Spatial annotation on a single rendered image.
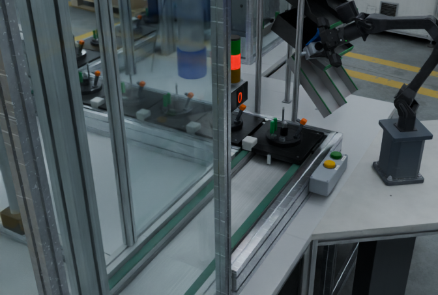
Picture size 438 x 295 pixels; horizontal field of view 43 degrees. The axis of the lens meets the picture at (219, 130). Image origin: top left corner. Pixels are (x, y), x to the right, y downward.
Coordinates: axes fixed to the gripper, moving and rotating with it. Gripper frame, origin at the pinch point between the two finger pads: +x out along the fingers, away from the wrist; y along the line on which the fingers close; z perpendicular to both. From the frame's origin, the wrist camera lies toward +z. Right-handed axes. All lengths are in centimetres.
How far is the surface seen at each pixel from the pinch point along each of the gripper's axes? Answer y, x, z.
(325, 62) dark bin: 1.4, 4.1, -17.9
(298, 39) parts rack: -7.9, 7.7, -6.3
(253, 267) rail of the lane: 69, 24, 43
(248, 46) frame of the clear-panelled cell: -41, 61, -75
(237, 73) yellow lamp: 6.6, 19.3, 28.6
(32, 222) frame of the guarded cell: 52, -1, 139
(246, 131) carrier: 19.8, 37.5, -1.6
